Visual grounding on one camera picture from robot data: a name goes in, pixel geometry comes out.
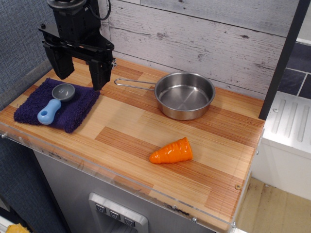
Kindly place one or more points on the silver dispenser button panel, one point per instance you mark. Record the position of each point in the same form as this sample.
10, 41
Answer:
111, 217

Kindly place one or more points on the yellow object at corner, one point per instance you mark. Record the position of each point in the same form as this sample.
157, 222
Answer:
17, 228

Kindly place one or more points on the black vertical frame post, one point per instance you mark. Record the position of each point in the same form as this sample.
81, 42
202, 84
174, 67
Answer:
288, 47

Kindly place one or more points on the silver toy fridge cabinet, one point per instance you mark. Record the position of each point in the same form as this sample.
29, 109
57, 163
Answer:
180, 188

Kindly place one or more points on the stainless steel pot with handle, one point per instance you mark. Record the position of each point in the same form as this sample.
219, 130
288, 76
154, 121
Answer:
180, 95

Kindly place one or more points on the blue grey measuring scoop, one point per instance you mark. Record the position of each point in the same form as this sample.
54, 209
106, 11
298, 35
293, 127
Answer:
61, 93

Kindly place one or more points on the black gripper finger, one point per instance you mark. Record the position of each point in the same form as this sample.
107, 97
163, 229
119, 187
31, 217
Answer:
60, 61
100, 74

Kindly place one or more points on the white ribbed appliance block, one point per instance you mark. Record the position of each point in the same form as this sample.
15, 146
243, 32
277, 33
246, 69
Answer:
283, 158

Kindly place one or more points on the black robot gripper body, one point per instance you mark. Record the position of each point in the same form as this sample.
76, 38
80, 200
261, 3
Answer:
77, 30

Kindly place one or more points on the orange plastic toy carrot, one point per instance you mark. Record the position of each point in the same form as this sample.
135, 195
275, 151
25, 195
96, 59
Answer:
174, 152

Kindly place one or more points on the purple terry cloth towel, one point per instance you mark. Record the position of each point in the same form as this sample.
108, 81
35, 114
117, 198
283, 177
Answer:
71, 114

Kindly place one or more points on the clear acrylic table edge guard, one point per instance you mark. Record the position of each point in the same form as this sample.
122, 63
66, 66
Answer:
114, 171

